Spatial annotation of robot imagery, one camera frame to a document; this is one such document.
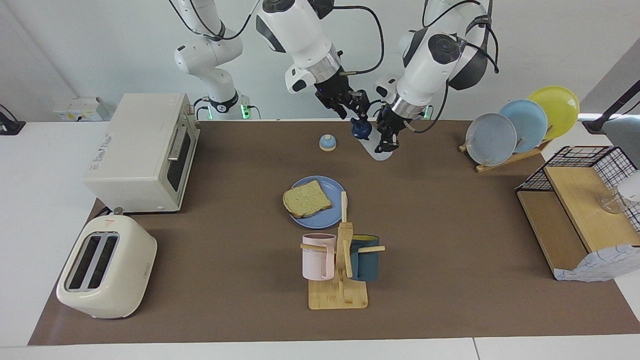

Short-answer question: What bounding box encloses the white wall socket box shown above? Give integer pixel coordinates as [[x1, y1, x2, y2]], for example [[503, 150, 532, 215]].
[[52, 96, 103, 122]]

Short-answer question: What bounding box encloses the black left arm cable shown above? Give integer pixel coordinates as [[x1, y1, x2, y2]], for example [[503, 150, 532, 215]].
[[410, 0, 501, 135]]

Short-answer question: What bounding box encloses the light blue plate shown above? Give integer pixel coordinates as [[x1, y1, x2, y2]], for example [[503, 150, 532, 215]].
[[498, 99, 549, 154]]

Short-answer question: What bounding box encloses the white toaster oven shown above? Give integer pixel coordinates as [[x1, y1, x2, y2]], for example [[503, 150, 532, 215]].
[[82, 92, 201, 213]]

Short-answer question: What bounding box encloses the black clamp base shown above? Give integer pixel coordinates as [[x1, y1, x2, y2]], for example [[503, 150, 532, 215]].
[[0, 104, 26, 136]]

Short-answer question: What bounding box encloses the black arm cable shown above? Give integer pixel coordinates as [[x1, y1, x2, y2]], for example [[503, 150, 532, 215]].
[[410, 0, 501, 135], [169, 0, 386, 77]]

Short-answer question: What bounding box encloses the wooden mug tree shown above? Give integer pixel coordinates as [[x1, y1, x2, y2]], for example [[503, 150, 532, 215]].
[[300, 191, 386, 311]]

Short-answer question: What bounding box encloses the brown table mat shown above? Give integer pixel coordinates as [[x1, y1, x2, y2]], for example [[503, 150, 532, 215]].
[[27, 120, 640, 346]]

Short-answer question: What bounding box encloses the pink mug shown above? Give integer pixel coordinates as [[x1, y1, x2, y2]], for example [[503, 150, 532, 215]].
[[301, 233, 337, 281]]

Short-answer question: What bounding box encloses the wooden plate rack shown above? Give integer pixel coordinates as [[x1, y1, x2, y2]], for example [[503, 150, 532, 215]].
[[458, 137, 553, 173]]

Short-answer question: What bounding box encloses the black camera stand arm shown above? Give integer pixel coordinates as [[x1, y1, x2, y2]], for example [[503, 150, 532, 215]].
[[581, 79, 640, 135]]

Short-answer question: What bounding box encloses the black wire basket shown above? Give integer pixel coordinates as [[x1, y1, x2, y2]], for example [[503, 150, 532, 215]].
[[516, 145, 640, 233]]

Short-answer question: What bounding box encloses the yellow plate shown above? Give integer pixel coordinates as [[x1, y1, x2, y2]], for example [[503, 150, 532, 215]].
[[527, 85, 581, 141]]

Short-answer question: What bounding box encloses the cream two-slot toaster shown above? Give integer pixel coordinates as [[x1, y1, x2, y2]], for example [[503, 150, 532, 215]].
[[56, 206, 158, 320]]

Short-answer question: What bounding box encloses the grey plate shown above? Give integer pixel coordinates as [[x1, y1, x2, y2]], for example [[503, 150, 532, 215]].
[[465, 113, 518, 167]]

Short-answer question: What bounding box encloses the wooden shelf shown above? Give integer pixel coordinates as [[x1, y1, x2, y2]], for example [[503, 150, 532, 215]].
[[516, 166, 640, 281]]

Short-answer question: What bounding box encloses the clear glass cup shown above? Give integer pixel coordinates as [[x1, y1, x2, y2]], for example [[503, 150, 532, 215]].
[[600, 170, 640, 216]]

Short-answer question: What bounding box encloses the dark teal mug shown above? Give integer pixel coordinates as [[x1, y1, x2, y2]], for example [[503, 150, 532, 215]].
[[348, 234, 381, 282]]

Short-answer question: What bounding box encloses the squeeze bottle with blue cap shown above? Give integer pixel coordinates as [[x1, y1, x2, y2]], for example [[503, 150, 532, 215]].
[[351, 116, 395, 162]]

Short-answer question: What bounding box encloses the white patterned cloth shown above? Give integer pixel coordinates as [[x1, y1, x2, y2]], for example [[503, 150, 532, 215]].
[[553, 243, 640, 282]]

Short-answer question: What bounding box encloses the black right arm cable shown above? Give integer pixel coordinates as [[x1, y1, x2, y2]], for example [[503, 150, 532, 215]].
[[169, 0, 386, 77]]

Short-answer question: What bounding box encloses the slice of toast bread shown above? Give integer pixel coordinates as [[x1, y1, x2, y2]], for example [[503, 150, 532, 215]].
[[282, 180, 333, 219]]

